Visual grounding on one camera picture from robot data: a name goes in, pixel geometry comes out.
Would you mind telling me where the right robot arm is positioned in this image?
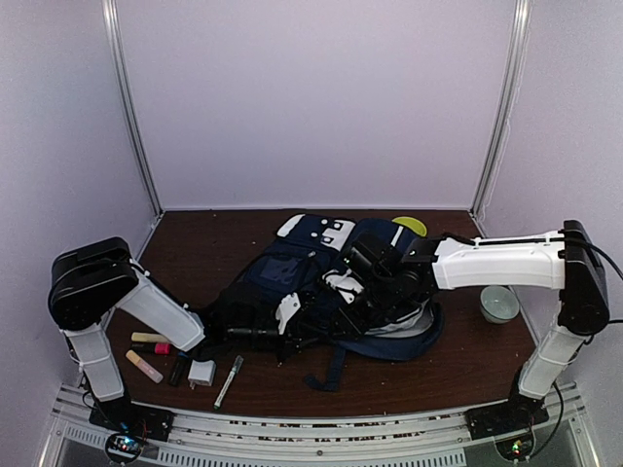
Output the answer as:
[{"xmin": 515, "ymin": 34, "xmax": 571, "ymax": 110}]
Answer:
[{"xmin": 322, "ymin": 221, "xmax": 609, "ymax": 430}]

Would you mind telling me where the aluminium front rail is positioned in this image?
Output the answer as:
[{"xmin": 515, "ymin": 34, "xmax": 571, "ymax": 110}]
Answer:
[{"xmin": 41, "ymin": 381, "xmax": 600, "ymax": 467}]

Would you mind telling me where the lime green bowl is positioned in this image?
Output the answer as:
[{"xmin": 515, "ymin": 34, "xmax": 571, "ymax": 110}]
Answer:
[{"xmin": 392, "ymin": 216, "xmax": 427, "ymax": 237}]

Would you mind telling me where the aluminium frame post left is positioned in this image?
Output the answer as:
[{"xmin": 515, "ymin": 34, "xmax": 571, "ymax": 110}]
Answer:
[{"xmin": 101, "ymin": 0, "xmax": 165, "ymax": 218}]

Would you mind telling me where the aluminium frame post right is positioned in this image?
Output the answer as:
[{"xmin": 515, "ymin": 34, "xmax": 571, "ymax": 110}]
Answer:
[{"xmin": 470, "ymin": 0, "xmax": 532, "ymax": 222}]

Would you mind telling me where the white power adapter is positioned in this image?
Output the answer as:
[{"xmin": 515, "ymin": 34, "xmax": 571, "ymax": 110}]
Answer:
[{"xmin": 188, "ymin": 360, "xmax": 216, "ymax": 389}]

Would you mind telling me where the blue cap marker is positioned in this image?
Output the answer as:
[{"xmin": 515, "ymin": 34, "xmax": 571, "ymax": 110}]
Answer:
[{"xmin": 167, "ymin": 351, "xmax": 191, "ymax": 387}]

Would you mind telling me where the teal patterned ceramic bowl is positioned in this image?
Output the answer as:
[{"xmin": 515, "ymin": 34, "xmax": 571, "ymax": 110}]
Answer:
[{"xmin": 480, "ymin": 286, "xmax": 520, "ymax": 324}]

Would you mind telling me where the aluminium frame post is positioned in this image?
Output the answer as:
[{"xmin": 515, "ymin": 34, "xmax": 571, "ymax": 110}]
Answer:
[
  {"xmin": 101, "ymin": 0, "xmax": 165, "ymax": 218},
  {"xmin": 470, "ymin": 0, "xmax": 532, "ymax": 222}
]

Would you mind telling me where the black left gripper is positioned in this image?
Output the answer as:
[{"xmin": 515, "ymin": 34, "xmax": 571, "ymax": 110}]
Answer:
[{"xmin": 227, "ymin": 318, "xmax": 325, "ymax": 363}]

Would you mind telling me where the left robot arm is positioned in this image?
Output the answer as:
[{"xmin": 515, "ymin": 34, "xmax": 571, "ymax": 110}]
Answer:
[{"xmin": 47, "ymin": 236, "xmax": 330, "ymax": 432}]

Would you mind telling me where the navy blue student backpack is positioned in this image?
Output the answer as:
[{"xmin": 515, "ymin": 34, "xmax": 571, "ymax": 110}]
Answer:
[{"xmin": 208, "ymin": 214, "xmax": 445, "ymax": 392}]

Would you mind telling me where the yellow highlighter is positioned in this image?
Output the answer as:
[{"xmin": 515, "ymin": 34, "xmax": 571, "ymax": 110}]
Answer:
[{"xmin": 130, "ymin": 332, "xmax": 169, "ymax": 343}]

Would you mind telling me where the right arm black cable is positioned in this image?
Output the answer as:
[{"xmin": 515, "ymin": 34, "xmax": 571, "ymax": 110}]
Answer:
[{"xmin": 440, "ymin": 233, "xmax": 623, "ymax": 325}]

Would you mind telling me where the pink highlighter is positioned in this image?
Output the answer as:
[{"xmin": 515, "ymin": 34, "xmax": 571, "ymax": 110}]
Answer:
[{"xmin": 130, "ymin": 342, "xmax": 171, "ymax": 355}]

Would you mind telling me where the beige highlighter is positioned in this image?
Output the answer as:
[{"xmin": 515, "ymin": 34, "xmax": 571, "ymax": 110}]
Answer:
[{"xmin": 126, "ymin": 350, "xmax": 164, "ymax": 383}]

